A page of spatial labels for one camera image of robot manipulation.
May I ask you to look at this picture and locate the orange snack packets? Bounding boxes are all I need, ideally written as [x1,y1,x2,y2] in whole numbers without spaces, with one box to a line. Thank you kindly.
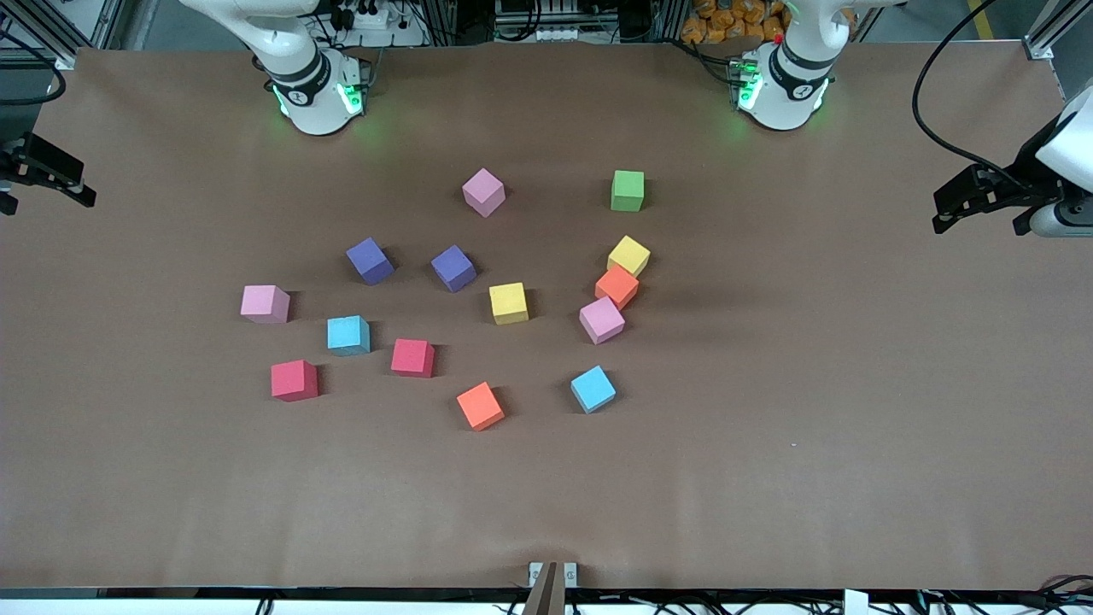
[681,0,791,45]

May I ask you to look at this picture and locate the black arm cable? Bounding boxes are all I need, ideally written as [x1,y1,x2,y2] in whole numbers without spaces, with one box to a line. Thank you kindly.
[0,34,67,108]
[910,0,1030,190]

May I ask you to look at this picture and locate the orange foam cube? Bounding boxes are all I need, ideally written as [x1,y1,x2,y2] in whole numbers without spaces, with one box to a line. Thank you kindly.
[456,381,506,432]
[594,264,640,311]

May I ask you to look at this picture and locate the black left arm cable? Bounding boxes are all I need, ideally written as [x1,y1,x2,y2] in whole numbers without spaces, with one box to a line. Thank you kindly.
[910,0,1030,190]

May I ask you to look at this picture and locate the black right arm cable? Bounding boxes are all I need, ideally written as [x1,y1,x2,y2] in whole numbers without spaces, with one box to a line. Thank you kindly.
[0,34,67,108]

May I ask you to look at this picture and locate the brown wooden stick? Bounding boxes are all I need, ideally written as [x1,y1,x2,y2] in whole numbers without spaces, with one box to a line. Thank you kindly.
[523,561,566,615]

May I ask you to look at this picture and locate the small metal bracket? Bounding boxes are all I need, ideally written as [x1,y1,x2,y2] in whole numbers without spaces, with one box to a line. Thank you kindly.
[529,561,578,589]

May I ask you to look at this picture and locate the white power strip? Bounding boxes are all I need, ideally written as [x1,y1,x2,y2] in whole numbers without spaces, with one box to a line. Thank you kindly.
[329,3,428,48]

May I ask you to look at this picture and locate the purple foam cube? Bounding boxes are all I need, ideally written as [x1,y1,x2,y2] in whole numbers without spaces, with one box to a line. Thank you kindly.
[345,237,396,286]
[430,244,477,294]

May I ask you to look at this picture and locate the grey equipment box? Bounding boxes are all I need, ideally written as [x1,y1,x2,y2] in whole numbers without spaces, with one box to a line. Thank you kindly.
[494,0,599,42]

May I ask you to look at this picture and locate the red foam cube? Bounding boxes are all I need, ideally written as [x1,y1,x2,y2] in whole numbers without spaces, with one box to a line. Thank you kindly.
[390,338,435,378]
[271,360,319,402]

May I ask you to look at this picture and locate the brown paper table cover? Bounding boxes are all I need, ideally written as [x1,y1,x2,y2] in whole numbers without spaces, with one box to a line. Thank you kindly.
[0,41,1093,592]

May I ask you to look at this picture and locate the green foam cube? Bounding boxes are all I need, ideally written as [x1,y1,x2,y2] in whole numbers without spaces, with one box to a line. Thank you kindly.
[611,170,646,213]

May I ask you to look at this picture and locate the pink foam cube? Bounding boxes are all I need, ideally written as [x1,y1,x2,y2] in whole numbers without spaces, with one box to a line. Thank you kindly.
[462,167,506,219]
[579,296,626,346]
[240,284,291,325]

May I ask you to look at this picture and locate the aluminium frame profile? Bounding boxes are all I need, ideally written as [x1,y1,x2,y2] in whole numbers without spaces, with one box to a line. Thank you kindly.
[0,0,129,69]
[1023,0,1093,61]

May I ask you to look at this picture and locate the blue foam cube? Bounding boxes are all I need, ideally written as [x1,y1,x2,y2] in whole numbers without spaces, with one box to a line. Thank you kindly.
[570,365,617,414]
[327,315,371,357]

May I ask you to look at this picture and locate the yellow foam cube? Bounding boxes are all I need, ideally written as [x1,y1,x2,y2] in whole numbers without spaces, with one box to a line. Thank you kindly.
[488,282,529,326]
[607,235,652,278]

